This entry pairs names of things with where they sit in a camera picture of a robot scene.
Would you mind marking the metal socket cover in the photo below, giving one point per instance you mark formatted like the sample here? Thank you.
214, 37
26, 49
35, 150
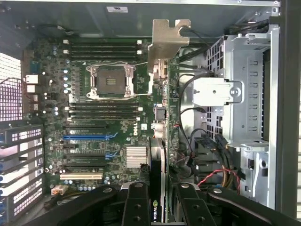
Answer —
130, 77

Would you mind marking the short black expansion slot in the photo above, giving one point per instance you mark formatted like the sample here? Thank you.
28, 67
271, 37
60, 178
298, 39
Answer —
70, 146

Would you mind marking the white expansion slot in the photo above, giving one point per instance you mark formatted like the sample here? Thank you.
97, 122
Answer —
80, 176

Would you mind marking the green motherboard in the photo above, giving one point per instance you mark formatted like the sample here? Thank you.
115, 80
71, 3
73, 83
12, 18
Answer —
122, 127

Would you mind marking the blue expansion slot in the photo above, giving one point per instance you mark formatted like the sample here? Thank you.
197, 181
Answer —
84, 137

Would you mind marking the CPU socket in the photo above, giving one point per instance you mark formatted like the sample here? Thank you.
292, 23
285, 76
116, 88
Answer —
110, 81

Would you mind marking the white power connector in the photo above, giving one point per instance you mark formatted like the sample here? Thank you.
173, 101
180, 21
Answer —
57, 190

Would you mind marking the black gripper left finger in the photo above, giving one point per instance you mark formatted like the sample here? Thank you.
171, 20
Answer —
136, 207

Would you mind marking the silver metal drive cage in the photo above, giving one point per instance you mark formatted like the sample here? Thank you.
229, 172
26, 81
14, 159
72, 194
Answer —
247, 70

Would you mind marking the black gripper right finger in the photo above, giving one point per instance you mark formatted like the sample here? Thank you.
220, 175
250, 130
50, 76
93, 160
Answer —
195, 209

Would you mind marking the long black expansion slot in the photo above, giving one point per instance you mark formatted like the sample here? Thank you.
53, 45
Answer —
84, 166
84, 155
84, 127

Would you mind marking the silver chipset heatsink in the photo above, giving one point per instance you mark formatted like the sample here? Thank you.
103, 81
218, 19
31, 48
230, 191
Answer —
136, 156

